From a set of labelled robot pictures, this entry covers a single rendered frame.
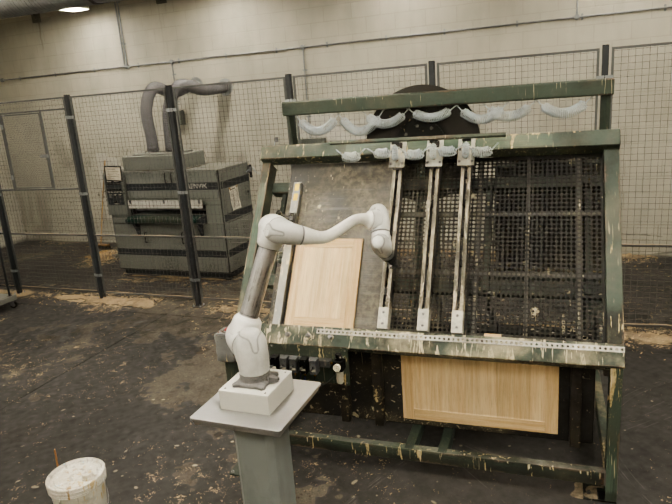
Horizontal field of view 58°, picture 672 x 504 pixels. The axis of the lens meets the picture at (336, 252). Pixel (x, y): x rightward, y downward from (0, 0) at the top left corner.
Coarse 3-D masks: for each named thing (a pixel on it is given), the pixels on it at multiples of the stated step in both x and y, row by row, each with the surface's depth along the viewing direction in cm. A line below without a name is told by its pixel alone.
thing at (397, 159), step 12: (396, 156) 360; (396, 168) 370; (396, 180) 373; (396, 192) 371; (396, 204) 364; (396, 216) 361; (396, 228) 359; (396, 240) 359; (396, 252) 359; (384, 264) 353; (384, 276) 351; (384, 288) 349; (384, 300) 349; (384, 312) 344; (384, 324) 341
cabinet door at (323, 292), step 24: (336, 240) 374; (360, 240) 369; (312, 264) 374; (336, 264) 369; (360, 264) 365; (312, 288) 369; (336, 288) 364; (288, 312) 368; (312, 312) 364; (336, 312) 359
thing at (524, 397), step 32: (416, 384) 365; (448, 384) 359; (480, 384) 352; (512, 384) 346; (544, 384) 340; (416, 416) 371; (448, 416) 364; (480, 416) 357; (512, 416) 351; (544, 416) 344
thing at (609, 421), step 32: (416, 320) 404; (352, 352) 376; (352, 384) 382; (384, 384) 375; (576, 384) 330; (608, 384) 314; (352, 416) 388; (384, 416) 377; (576, 416) 334; (608, 416) 311; (320, 448) 374; (352, 448) 366; (384, 448) 359; (416, 448) 354; (608, 448) 315; (576, 480) 325; (608, 480) 319
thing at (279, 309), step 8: (296, 192) 392; (296, 200) 390; (296, 208) 388; (296, 216) 387; (288, 248) 381; (288, 256) 379; (288, 264) 377; (280, 272) 377; (288, 272) 377; (280, 280) 375; (288, 280) 377; (280, 288) 373; (280, 296) 371; (280, 304) 369; (280, 312) 367; (280, 320) 366
